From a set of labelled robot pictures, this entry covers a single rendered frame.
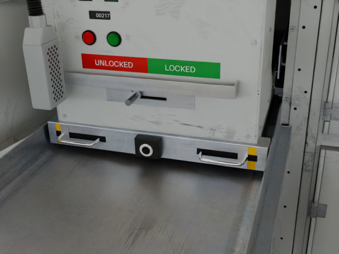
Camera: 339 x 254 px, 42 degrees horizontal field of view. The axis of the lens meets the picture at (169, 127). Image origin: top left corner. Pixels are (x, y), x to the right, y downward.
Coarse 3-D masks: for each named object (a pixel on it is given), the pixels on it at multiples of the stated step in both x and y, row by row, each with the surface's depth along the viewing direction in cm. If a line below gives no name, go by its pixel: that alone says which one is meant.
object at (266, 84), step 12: (264, 12) 85; (264, 24) 86; (264, 36) 88; (264, 48) 90; (264, 60) 93; (276, 60) 132; (264, 72) 96; (264, 84) 99; (144, 96) 103; (264, 96) 102; (264, 108) 106; (264, 120) 110
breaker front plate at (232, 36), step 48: (48, 0) 98; (96, 0) 94; (144, 0) 91; (192, 0) 88; (240, 0) 85; (96, 48) 99; (144, 48) 96; (192, 48) 92; (240, 48) 89; (96, 96) 104; (192, 96) 97; (240, 96) 94
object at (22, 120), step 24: (0, 0) 107; (24, 0) 116; (0, 24) 111; (24, 24) 117; (0, 48) 112; (0, 72) 114; (24, 72) 121; (0, 96) 115; (24, 96) 122; (0, 120) 117; (24, 120) 124; (0, 144) 114
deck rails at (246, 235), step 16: (272, 128) 121; (32, 144) 107; (48, 144) 114; (272, 144) 101; (0, 160) 96; (16, 160) 102; (32, 160) 108; (48, 160) 109; (272, 160) 105; (0, 176) 97; (16, 176) 102; (256, 176) 99; (0, 192) 96; (256, 192) 93; (256, 208) 78; (240, 224) 84; (256, 224) 81; (240, 240) 80; (256, 240) 80
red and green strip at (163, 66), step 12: (84, 60) 101; (96, 60) 100; (108, 60) 99; (120, 60) 99; (132, 60) 98; (144, 60) 97; (156, 60) 96; (168, 60) 95; (180, 60) 94; (144, 72) 98; (156, 72) 97; (168, 72) 96; (180, 72) 95; (192, 72) 94; (204, 72) 94; (216, 72) 93
